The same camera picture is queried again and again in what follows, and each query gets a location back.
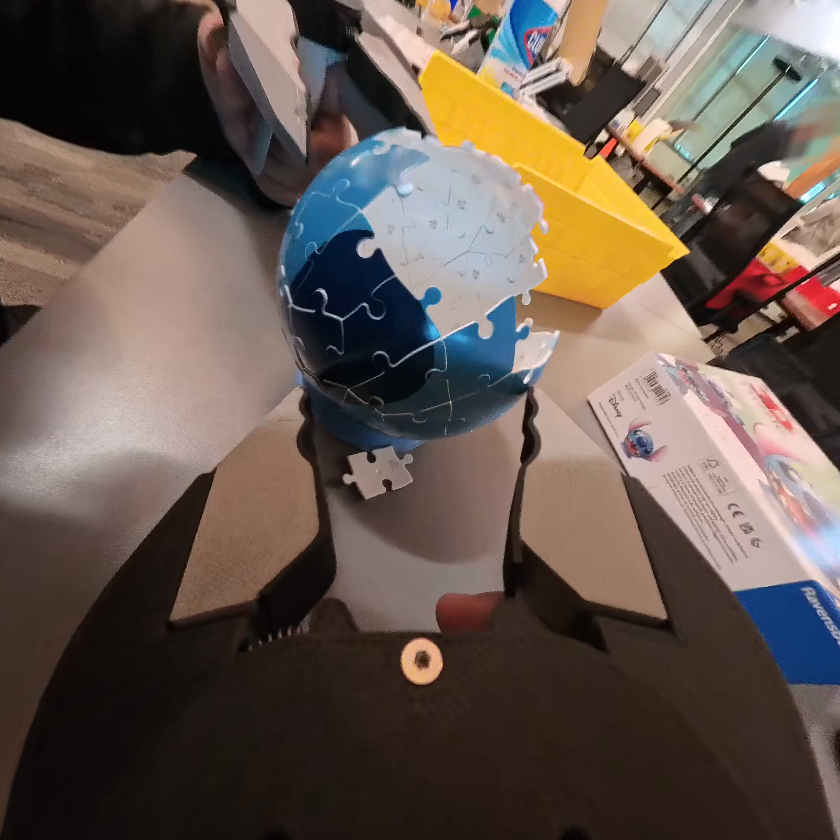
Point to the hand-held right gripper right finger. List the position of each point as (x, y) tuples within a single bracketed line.
[(584, 525)]

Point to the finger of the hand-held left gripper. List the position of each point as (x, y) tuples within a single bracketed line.
[(394, 85), (275, 85)]

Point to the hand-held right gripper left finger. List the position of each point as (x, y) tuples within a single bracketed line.
[(249, 525)]

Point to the white puzzle piece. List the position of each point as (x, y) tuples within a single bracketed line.
[(379, 474)]

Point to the blue puzzle ball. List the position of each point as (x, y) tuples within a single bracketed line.
[(407, 275)]

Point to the person's left forearm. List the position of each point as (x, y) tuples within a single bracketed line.
[(98, 65)]

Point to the white blue puzzle box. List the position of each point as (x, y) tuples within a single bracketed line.
[(709, 499)]

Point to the blue ball stand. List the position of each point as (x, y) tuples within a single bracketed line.
[(367, 436)]

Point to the person's right hand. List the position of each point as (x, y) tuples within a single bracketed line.
[(469, 611)]

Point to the blue white wipes canister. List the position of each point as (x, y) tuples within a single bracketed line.
[(518, 39)]

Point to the black monitor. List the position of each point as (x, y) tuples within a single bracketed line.
[(600, 111)]

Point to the yellow plastic bin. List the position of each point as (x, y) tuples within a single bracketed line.
[(577, 216)]

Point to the black office chair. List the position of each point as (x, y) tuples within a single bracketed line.
[(735, 249)]

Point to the black floor lamp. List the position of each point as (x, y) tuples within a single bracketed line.
[(784, 69)]

